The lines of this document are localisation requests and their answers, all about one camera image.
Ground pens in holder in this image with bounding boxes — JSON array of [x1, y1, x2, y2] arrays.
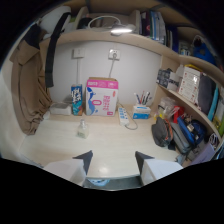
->
[[133, 90, 153, 107]]

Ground white wall socket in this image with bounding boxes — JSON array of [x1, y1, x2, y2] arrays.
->
[[108, 48, 121, 61]]

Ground white power strip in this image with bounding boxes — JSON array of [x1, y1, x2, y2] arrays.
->
[[118, 106, 130, 127]]

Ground grey pouch bag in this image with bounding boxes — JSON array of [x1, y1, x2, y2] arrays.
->
[[151, 116, 174, 148]]

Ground red small package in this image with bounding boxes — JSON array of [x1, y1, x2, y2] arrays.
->
[[172, 105, 185, 124]]

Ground dark printed box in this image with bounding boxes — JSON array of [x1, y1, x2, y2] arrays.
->
[[156, 68, 181, 92]]

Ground wooden curved shelf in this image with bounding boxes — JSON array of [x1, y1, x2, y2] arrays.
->
[[39, 28, 224, 141]]

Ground blue bag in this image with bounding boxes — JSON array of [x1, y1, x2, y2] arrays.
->
[[176, 115, 207, 148]]

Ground white flat container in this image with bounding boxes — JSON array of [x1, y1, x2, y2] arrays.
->
[[49, 101, 73, 116]]

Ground pink and white carton box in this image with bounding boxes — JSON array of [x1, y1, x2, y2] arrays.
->
[[85, 77, 120, 117]]

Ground blue tall carton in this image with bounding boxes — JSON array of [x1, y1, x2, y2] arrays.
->
[[70, 83, 84, 117]]

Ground small clear lotion bottle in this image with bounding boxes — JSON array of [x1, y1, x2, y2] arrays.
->
[[77, 119, 90, 140]]

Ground black hanging strap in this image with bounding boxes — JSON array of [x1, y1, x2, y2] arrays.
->
[[44, 12, 72, 89]]

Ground white printed boxes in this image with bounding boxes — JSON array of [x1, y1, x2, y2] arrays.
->
[[178, 65, 203, 104]]

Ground white wall switch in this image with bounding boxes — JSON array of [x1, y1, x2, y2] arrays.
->
[[72, 47, 86, 59]]

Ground white desk lamp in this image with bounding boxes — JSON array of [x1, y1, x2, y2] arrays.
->
[[87, 15, 137, 36]]

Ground row of books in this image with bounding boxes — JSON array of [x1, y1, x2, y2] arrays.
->
[[139, 9, 179, 53]]

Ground blue and white tissue box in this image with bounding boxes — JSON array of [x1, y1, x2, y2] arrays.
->
[[132, 104, 152, 120]]

